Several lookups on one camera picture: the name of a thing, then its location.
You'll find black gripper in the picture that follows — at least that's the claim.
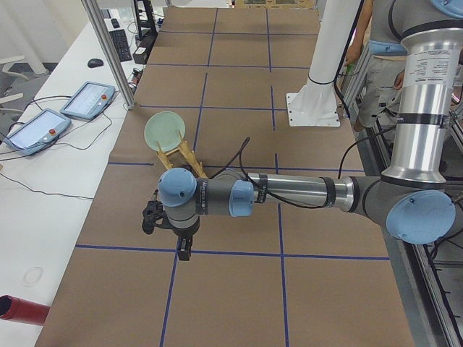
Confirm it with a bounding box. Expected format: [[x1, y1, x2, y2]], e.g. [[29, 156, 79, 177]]
[[173, 220, 200, 261]]

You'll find light green plate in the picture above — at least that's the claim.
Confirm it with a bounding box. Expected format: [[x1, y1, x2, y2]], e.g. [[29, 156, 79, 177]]
[[144, 111, 185, 152]]

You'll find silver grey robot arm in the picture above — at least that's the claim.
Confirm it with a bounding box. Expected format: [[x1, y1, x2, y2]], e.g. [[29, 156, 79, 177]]
[[143, 1, 462, 260]]

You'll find wooden plate rack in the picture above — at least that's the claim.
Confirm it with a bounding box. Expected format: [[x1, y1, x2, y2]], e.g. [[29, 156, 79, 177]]
[[156, 130, 208, 178]]

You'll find brown paper table cover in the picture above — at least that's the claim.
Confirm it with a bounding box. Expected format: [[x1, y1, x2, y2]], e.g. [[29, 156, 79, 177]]
[[37, 8, 414, 346]]

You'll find far teach pendant tablet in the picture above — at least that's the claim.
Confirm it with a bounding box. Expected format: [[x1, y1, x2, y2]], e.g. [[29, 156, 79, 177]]
[[60, 81, 116, 120]]

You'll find teach pendant tablet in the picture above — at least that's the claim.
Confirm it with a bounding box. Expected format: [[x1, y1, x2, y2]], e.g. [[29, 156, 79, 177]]
[[60, 81, 116, 120], [4, 108, 72, 155]]

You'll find red cylinder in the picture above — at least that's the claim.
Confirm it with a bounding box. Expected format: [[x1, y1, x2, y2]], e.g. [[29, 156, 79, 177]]
[[1, 295, 50, 326]]

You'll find near teach pendant tablet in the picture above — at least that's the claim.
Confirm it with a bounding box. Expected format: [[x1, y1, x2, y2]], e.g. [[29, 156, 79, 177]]
[[4, 108, 72, 155]]

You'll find black box with label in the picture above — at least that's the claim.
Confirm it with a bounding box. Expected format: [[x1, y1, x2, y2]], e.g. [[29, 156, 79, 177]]
[[132, 35, 156, 65]]

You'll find black computer mouse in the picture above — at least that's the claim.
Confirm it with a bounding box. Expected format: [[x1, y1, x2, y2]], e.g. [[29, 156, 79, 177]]
[[87, 58, 104, 69]]

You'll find black keyboard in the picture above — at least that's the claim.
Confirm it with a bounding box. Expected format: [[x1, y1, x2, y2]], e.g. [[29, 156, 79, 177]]
[[109, 29, 132, 62]]

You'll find black tripod stand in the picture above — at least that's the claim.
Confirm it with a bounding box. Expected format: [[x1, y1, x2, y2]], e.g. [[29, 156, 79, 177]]
[[132, 0, 158, 43]]

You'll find small black device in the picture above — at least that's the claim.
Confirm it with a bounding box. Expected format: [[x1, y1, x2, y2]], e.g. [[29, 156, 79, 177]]
[[111, 19, 120, 29]]

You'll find grey office chair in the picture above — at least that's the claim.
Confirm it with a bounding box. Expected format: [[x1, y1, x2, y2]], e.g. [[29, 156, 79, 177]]
[[1, 55, 49, 121]]

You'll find person in grey shorts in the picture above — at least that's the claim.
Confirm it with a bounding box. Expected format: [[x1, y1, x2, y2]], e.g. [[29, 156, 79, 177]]
[[344, 1, 407, 132]]

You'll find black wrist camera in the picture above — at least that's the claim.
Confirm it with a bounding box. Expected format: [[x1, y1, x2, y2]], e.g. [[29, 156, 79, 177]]
[[142, 190, 168, 235]]

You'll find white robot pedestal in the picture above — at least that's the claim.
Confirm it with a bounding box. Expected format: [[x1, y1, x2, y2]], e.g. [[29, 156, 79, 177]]
[[286, 0, 362, 127]]

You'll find black pendant cable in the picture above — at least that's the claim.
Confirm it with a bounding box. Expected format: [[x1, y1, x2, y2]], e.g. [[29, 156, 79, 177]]
[[0, 94, 113, 200]]

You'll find aluminium frame post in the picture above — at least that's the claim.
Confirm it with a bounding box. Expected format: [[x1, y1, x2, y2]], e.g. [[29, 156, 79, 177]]
[[81, 0, 135, 110]]

